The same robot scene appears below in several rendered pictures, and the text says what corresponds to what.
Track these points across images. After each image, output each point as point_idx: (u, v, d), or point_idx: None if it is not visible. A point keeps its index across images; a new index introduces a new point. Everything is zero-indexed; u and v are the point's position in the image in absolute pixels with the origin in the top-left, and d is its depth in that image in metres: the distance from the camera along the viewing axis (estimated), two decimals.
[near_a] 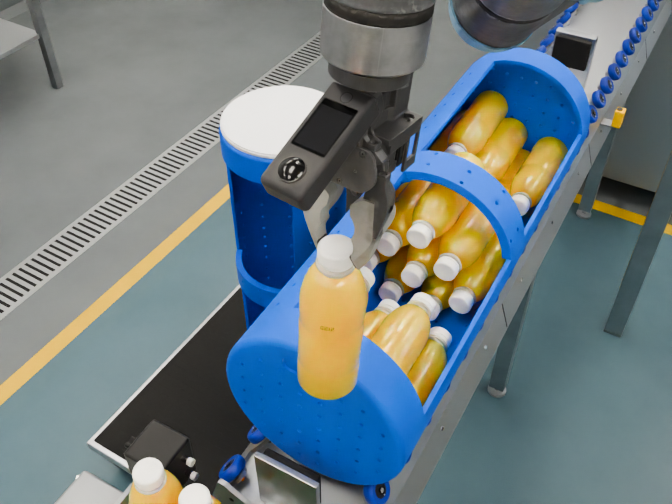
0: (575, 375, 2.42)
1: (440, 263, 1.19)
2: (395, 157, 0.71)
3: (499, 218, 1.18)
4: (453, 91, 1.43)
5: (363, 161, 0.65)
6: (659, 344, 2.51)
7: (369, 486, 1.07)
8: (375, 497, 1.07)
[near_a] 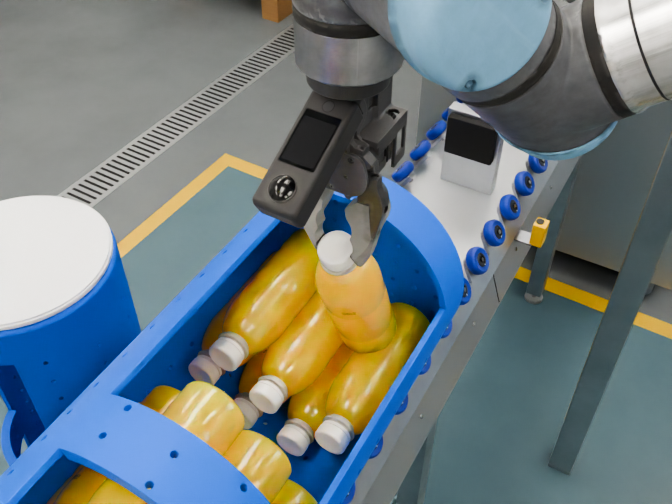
0: None
1: None
2: (384, 153, 0.70)
3: None
4: (229, 245, 0.87)
5: (353, 167, 0.65)
6: (618, 485, 1.95)
7: None
8: None
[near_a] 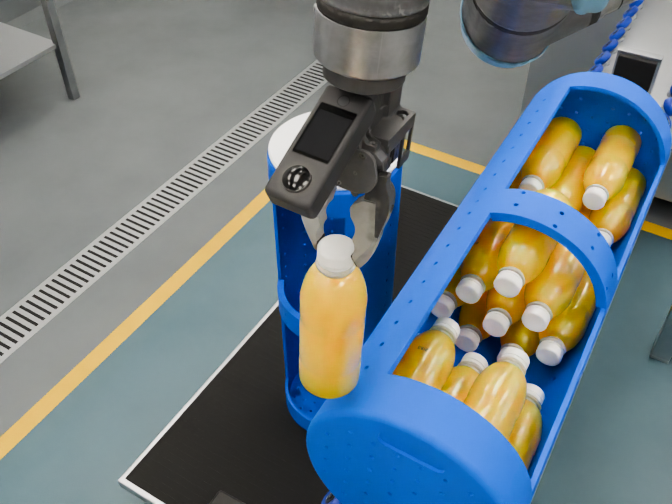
0: (623, 404, 2.32)
1: (530, 313, 1.09)
2: (390, 154, 0.71)
3: (595, 264, 1.08)
4: (528, 119, 1.33)
5: (363, 163, 0.65)
6: None
7: None
8: None
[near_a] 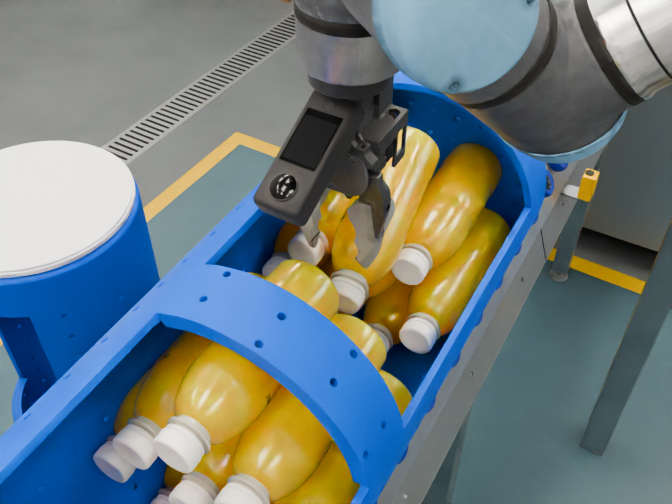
0: None
1: (222, 501, 0.59)
2: (385, 153, 0.70)
3: (336, 415, 0.58)
4: None
5: (353, 166, 0.65)
6: (654, 466, 1.87)
7: None
8: None
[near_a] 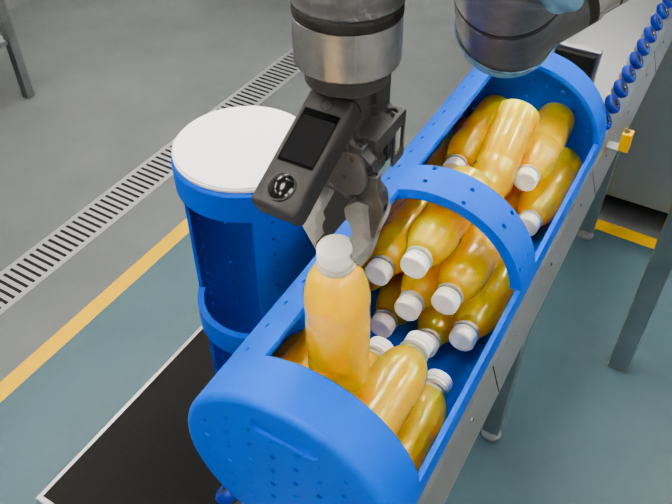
0: (577, 415, 2.21)
1: (439, 295, 1.03)
2: (383, 152, 0.70)
3: (506, 243, 1.02)
4: (454, 96, 1.27)
5: (352, 165, 0.65)
6: (668, 380, 2.31)
7: None
8: None
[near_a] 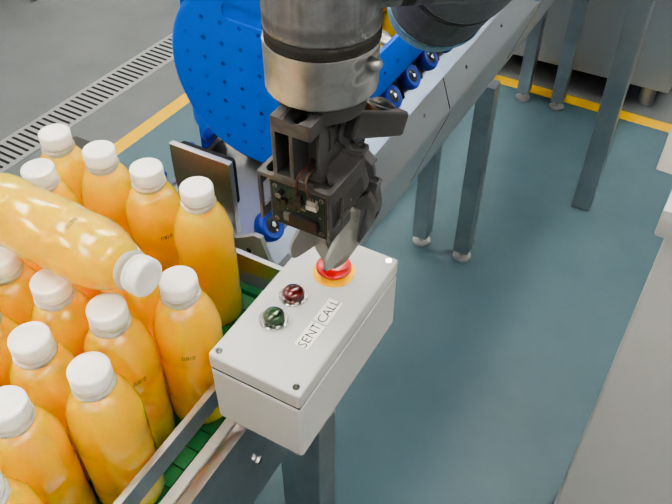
0: (541, 243, 2.41)
1: None
2: None
3: None
4: None
5: None
6: (627, 217, 2.50)
7: None
8: None
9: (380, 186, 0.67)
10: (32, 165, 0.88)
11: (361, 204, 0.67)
